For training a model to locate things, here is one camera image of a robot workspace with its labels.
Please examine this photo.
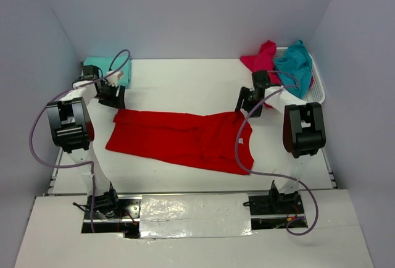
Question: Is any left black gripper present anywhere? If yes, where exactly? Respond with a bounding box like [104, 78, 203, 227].
[94, 81, 126, 109]

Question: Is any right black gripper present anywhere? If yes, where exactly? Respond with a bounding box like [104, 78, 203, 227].
[235, 86, 264, 119]

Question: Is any mint green t shirt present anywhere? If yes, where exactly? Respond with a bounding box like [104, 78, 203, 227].
[83, 56, 131, 89]

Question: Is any teal blue t shirt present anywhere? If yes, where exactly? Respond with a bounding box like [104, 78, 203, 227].
[275, 40, 312, 99]

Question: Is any red t shirt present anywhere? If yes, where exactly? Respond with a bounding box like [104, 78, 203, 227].
[106, 109, 254, 175]

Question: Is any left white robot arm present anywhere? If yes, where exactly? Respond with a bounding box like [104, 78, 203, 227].
[46, 80, 125, 218]

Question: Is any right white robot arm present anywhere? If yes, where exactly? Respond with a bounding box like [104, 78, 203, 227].
[235, 86, 326, 213]

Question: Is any magenta pink t shirt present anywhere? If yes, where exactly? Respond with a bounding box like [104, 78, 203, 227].
[239, 40, 277, 73]

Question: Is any white plastic basket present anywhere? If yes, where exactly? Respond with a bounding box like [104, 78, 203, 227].
[273, 46, 326, 110]

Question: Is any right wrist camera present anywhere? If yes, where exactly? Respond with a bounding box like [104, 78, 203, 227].
[251, 70, 272, 89]

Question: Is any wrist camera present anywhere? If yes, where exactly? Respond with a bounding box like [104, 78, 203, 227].
[251, 70, 272, 89]
[82, 65, 99, 78]

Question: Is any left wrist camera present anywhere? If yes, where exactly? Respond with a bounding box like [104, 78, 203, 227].
[82, 65, 99, 78]

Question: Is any aluminium rail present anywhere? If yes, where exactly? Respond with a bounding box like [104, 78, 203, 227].
[118, 190, 269, 197]

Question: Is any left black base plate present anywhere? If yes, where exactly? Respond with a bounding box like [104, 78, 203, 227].
[93, 198, 141, 220]

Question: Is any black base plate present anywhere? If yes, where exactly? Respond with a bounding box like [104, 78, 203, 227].
[243, 193, 304, 216]
[93, 198, 141, 220]

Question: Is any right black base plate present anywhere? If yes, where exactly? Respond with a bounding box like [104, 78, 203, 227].
[243, 193, 304, 216]

